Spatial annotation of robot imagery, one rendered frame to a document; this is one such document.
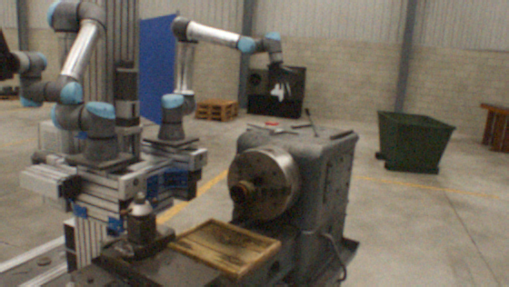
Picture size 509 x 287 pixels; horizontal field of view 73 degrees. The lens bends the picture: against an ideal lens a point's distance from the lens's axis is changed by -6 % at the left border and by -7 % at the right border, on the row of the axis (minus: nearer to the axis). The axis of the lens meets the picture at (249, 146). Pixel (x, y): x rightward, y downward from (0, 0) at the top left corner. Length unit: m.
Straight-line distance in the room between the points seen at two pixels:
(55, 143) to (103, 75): 0.46
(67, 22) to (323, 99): 10.43
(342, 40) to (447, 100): 3.54
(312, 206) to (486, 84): 10.62
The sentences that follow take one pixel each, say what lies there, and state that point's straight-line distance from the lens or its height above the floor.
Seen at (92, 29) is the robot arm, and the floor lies 1.69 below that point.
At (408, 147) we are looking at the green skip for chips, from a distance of 6.18.
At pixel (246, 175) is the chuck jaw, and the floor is 1.13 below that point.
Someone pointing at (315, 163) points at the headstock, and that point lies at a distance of 1.61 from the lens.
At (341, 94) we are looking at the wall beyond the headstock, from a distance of 11.59.
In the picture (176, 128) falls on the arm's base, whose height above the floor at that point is 1.23.
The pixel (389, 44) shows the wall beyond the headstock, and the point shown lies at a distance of 11.58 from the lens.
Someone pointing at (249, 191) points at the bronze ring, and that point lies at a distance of 1.48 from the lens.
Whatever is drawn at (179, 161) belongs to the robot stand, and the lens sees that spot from 1.97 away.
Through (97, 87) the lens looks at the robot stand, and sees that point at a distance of 1.83.
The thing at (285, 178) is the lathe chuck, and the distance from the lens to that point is 1.51.
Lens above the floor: 1.61
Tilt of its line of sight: 13 degrees down
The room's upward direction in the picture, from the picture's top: 4 degrees clockwise
